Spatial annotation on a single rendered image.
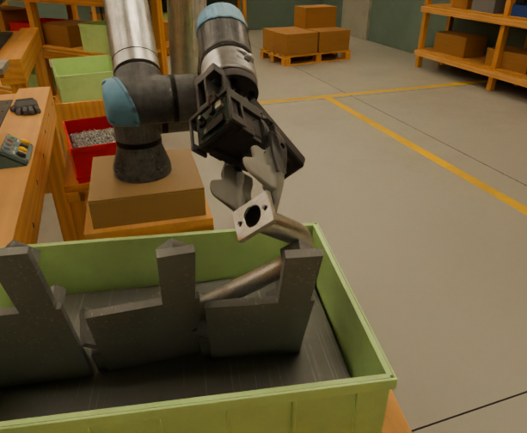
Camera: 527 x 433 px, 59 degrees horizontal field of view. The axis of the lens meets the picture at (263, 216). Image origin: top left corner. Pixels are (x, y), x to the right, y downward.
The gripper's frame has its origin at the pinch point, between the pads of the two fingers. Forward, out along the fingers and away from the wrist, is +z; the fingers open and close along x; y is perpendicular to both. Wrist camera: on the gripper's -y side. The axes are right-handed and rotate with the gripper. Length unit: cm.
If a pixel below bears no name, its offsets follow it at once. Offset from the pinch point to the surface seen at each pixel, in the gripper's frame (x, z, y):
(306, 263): 0.8, 4.9, -5.7
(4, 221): -72, -37, 3
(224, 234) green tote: -27.0, -18.8, -22.3
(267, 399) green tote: -12.2, 17.0, -10.7
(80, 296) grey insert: -53, -12, -7
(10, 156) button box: -86, -68, -1
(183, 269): -11.4, 2.6, 2.6
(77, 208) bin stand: -94, -64, -26
